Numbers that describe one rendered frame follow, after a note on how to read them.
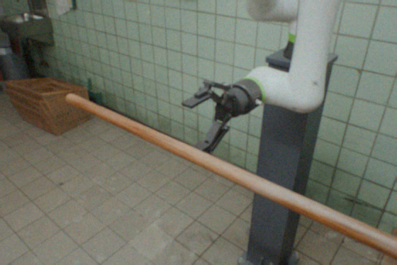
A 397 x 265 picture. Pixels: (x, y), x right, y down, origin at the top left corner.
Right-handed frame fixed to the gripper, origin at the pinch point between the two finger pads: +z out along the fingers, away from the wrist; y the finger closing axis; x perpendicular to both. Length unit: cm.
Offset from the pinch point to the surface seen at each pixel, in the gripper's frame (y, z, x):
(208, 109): 71, -122, 86
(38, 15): 32, -124, 320
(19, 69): 98, -104, 361
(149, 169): 120, -85, 116
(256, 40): 14, -122, 51
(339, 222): -0.3, 7.2, -36.5
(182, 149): -0.1, 7.2, -4.0
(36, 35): 48, -108, 303
